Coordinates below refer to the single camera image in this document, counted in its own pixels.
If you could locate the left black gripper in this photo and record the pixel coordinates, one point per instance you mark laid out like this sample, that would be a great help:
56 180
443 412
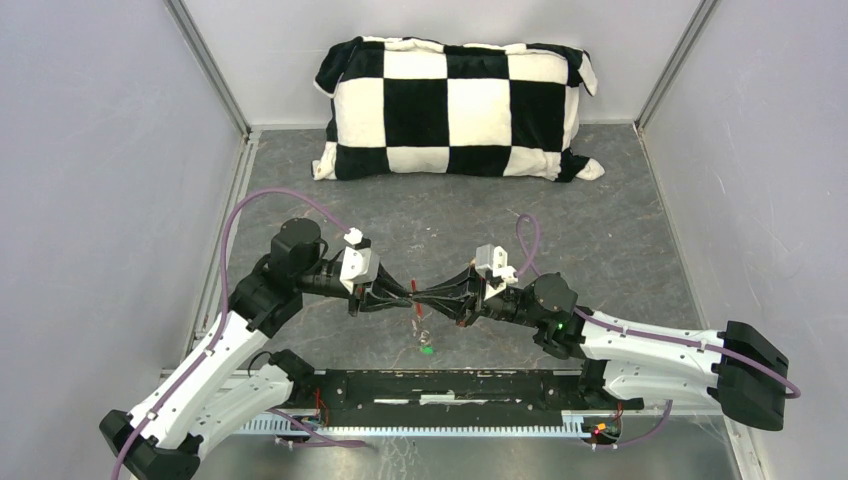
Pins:
385 281

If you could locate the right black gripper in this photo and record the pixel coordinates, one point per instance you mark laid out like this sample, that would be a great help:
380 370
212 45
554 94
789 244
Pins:
452 297

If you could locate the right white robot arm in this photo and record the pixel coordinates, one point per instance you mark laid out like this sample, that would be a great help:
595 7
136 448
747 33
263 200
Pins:
736 368

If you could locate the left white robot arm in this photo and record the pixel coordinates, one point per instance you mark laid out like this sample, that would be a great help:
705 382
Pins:
167 435

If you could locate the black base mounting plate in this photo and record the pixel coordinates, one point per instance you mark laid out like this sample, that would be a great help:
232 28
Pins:
449 398

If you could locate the black and white checkered pillow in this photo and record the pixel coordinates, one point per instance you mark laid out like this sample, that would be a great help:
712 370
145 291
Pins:
411 105

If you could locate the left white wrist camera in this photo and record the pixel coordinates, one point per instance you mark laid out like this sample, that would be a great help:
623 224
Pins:
359 263

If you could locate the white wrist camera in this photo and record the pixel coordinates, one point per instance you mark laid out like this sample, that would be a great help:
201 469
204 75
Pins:
491 262
359 263

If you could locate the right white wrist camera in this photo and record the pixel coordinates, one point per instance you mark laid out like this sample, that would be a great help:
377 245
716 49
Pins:
491 262

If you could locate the white slotted cable duct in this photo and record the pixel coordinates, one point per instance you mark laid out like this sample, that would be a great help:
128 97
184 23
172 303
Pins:
568 427

